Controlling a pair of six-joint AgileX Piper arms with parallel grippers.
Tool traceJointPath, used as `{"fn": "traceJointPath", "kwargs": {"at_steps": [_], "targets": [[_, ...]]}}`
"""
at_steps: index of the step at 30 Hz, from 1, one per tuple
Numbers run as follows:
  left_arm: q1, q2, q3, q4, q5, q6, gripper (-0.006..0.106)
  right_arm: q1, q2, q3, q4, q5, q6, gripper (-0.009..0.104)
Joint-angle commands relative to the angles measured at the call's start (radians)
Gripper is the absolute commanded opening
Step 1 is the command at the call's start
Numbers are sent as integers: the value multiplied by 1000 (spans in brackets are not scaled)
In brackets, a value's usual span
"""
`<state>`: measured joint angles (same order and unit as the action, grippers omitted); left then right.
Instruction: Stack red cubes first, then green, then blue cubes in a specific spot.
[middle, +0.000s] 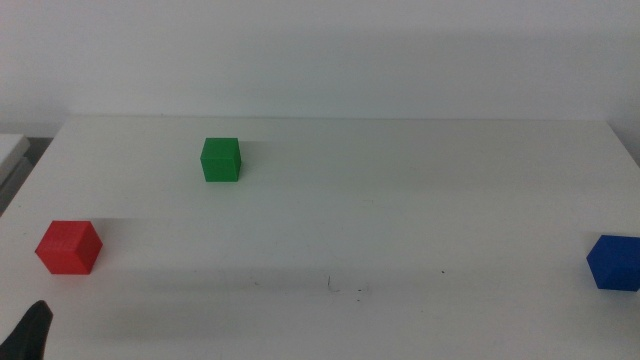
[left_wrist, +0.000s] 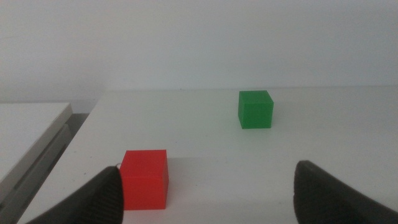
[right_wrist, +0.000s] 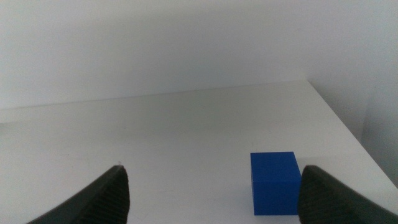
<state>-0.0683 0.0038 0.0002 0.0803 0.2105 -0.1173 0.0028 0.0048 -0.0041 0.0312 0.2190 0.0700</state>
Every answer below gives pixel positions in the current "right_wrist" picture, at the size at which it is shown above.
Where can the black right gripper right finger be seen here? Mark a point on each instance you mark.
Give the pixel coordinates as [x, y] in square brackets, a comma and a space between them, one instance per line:
[326, 202]

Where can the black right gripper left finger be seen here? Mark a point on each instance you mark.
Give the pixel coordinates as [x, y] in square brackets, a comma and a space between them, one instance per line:
[105, 199]

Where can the blue cube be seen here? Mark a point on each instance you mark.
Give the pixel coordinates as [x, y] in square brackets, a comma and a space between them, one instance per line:
[275, 186]

